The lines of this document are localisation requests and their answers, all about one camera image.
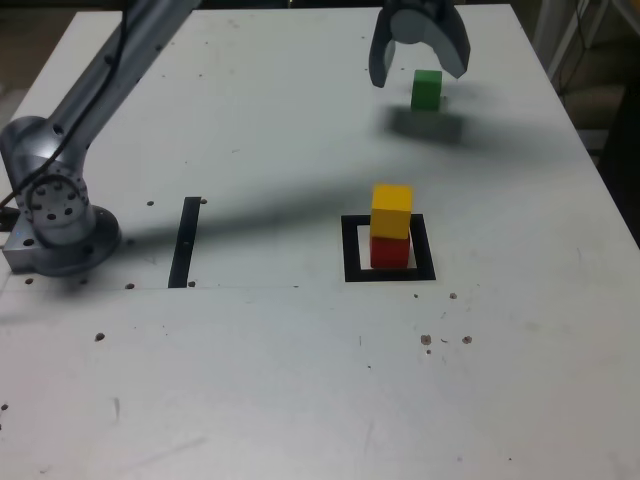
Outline black tape square outline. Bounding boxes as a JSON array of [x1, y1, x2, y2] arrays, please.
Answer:
[[340, 213, 437, 284]]

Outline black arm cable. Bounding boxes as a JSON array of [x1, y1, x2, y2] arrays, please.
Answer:
[[0, 0, 132, 212]]

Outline red cube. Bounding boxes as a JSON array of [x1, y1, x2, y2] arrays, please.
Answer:
[[369, 230, 412, 270]]

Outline white metal frame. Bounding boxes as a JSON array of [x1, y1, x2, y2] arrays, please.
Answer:
[[532, 0, 616, 81]]

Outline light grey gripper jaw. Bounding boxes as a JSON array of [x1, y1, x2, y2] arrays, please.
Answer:
[[390, 0, 472, 81]]

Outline green cube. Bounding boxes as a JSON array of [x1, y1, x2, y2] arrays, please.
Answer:
[[410, 69, 444, 112]]

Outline black tape strip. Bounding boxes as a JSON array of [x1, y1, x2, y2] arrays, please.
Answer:
[[167, 196, 202, 290]]

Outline yellow cube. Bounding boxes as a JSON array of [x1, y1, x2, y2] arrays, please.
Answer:
[[369, 183, 414, 240]]

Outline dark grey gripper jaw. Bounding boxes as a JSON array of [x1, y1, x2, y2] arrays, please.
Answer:
[[368, 0, 399, 90]]

